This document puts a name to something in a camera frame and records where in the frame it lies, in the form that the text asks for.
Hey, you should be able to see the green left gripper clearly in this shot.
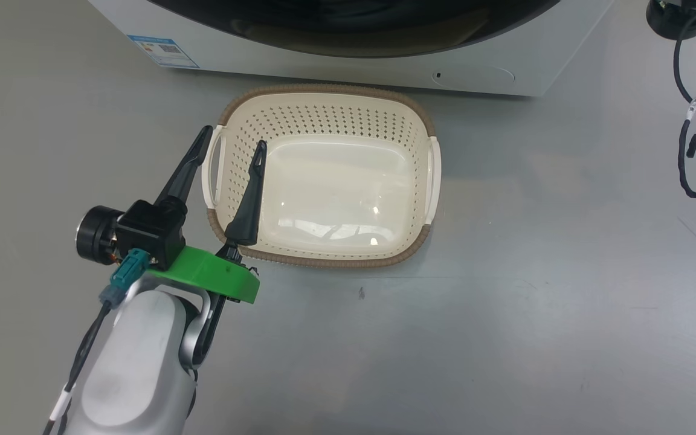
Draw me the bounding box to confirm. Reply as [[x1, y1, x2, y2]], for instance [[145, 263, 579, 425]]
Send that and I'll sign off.
[[149, 125, 268, 305]]

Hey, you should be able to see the black round washing machine door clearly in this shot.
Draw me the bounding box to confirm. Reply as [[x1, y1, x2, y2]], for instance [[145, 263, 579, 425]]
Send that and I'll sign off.
[[149, 0, 560, 59]]

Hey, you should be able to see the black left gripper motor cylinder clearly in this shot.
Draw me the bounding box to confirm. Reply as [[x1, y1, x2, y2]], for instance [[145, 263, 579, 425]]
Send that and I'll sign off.
[[76, 205, 125, 265]]

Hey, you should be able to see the teal plug left arm cable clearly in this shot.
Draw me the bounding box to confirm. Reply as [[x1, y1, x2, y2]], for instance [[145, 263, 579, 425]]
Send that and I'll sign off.
[[42, 248, 153, 435]]

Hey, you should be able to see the round drain filter cover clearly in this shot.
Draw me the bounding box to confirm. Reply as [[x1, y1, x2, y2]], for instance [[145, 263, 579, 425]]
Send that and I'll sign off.
[[432, 65, 515, 87]]

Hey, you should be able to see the blue energy label sticker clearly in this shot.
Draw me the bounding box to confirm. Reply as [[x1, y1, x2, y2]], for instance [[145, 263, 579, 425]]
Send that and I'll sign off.
[[127, 35, 199, 69]]

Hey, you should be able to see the white washing machine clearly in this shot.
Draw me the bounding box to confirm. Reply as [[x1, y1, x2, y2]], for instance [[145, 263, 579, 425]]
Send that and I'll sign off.
[[88, 0, 616, 97]]

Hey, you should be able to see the cream perforated laundry basket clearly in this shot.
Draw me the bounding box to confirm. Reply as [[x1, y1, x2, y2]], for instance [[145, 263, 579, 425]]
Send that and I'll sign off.
[[202, 83, 442, 269]]

